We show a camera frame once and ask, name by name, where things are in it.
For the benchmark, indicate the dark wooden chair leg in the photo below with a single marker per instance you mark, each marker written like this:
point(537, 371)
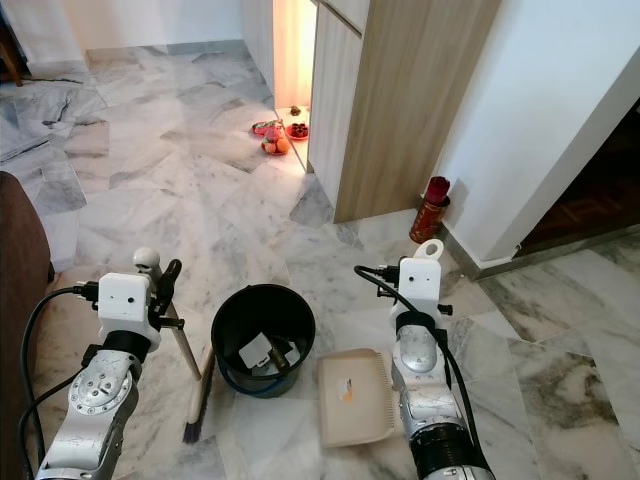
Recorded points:
point(10, 60)

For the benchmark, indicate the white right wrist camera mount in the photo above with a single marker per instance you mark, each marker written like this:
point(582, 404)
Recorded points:
point(420, 285)

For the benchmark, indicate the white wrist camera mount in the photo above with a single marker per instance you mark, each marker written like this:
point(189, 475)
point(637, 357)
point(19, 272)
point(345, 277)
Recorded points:
point(420, 285)
point(125, 298)

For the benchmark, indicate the red plate of dark fruit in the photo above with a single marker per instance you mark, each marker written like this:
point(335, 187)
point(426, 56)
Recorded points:
point(297, 130)

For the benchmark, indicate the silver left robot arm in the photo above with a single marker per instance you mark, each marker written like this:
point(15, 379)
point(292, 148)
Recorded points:
point(105, 390)

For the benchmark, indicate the red plate of pink sweets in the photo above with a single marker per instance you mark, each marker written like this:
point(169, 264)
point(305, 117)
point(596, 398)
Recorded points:
point(265, 127)

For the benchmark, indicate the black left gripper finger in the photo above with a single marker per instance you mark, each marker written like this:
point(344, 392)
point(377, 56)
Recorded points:
point(171, 274)

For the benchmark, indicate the light wood cabinet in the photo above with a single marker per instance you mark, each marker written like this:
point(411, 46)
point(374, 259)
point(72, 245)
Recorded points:
point(400, 100)

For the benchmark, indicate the black plastic bucket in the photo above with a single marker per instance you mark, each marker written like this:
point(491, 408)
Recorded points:
point(228, 365)

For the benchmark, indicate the broom with white knob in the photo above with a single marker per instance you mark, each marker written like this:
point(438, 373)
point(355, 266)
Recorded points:
point(146, 258)

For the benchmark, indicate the red plate of oranges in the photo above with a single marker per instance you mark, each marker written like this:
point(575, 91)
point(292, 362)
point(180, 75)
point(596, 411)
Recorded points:
point(274, 146)

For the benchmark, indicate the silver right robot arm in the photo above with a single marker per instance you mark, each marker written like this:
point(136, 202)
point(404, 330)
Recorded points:
point(415, 370)

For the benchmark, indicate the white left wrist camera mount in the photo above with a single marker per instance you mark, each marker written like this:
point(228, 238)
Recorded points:
point(125, 298)

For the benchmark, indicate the dark brown sofa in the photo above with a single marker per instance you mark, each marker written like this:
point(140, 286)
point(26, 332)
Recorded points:
point(22, 330)

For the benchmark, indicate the small brown bottle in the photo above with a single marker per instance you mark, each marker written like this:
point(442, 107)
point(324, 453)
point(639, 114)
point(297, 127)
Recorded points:
point(282, 356)

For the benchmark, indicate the white paper scrap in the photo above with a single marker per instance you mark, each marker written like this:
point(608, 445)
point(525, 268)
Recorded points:
point(255, 350)

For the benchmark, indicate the red cylindrical canister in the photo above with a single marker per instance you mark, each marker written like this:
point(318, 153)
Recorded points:
point(430, 212)

